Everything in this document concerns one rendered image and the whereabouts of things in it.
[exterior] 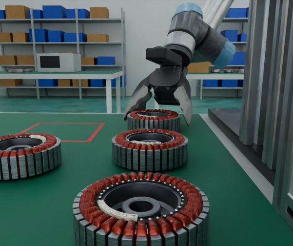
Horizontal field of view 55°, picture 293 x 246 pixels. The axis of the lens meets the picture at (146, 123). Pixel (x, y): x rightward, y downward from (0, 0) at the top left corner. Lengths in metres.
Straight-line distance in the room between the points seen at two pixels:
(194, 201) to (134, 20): 7.02
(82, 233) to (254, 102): 0.32
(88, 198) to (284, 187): 0.18
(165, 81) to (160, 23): 6.56
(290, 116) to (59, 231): 0.23
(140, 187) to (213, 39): 0.57
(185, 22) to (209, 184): 0.48
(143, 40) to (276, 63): 6.83
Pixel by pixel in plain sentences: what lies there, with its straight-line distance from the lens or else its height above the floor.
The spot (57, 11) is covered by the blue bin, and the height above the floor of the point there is 1.92.
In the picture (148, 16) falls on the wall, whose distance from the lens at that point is 7.21.
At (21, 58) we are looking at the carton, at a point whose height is 0.93.
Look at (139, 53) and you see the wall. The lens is 7.15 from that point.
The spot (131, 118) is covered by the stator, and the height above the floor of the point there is 0.78.
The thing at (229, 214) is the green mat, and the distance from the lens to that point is 0.30.
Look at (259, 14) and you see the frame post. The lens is 0.45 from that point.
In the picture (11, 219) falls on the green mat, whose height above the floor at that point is 0.75.
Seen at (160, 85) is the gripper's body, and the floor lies 0.84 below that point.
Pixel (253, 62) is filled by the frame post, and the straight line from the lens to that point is 0.44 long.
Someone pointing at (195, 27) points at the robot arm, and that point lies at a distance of 0.75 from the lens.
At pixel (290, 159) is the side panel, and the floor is 0.81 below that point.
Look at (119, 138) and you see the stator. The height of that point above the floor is 0.79.
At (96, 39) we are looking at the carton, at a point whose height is 1.33.
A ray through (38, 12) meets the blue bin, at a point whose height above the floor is 1.92.
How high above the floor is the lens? 0.90
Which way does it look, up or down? 13 degrees down
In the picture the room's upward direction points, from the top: straight up
